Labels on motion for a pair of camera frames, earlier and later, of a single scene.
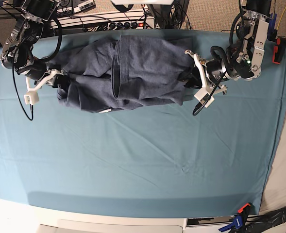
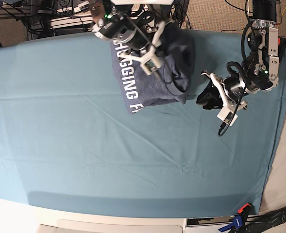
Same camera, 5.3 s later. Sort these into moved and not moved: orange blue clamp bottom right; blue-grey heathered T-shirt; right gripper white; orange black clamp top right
Moved: right gripper white; blue-grey heathered T-shirt
Not moved: orange blue clamp bottom right; orange black clamp top right
